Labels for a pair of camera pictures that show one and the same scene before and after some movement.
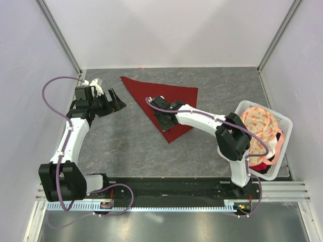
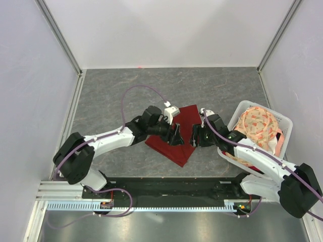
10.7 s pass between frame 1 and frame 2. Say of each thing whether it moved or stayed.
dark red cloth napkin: moved
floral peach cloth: stayed
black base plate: stayed
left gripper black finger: moved
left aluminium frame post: stayed
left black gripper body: moved
